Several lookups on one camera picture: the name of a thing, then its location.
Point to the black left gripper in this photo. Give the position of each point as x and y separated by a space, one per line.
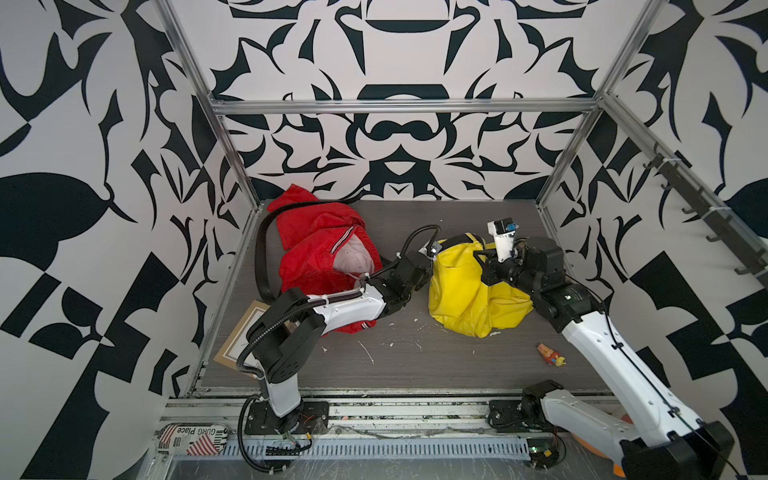
422 279

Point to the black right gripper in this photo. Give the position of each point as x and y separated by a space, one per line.
489 265

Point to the black belt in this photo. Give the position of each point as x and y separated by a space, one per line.
459 250
261 273

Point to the yellow trousers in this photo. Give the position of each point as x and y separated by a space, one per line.
460 302

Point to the red trousers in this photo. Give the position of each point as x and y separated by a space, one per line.
326 245

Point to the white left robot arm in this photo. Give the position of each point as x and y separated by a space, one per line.
284 337

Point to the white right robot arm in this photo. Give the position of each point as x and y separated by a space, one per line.
663 438

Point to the small colourful toy figure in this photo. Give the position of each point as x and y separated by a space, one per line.
551 356

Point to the framed picture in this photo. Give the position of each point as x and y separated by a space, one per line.
235 343

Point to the orange plush fish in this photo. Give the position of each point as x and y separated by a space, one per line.
602 434

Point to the black coat hook rack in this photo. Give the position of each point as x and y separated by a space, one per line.
701 202

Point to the striped printed bag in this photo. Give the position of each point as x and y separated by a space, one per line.
192 439

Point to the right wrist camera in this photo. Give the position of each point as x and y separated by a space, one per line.
503 232

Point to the white cable duct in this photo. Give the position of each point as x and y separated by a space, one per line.
326 449

